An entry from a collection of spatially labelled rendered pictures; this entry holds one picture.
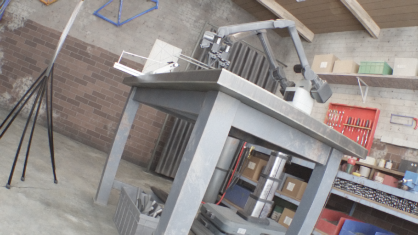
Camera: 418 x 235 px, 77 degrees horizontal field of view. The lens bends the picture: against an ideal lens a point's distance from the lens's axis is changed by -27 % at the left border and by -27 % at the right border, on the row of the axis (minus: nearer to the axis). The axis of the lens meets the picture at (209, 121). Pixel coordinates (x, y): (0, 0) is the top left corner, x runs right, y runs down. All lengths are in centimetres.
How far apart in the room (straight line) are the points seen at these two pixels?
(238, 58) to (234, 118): 383
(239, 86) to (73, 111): 387
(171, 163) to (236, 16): 246
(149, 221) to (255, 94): 91
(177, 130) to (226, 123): 354
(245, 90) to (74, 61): 387
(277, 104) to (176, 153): 360
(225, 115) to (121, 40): 381
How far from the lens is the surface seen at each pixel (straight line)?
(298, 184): 318
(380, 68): 358
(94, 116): 472
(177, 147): 458
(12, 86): 478
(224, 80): 95
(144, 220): 166
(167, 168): 461
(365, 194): 257
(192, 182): 107
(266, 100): 102
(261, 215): 243
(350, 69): 386
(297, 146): 128
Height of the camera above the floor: 69
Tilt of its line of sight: 3 degrees up
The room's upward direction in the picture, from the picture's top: 21 degrees clockwise
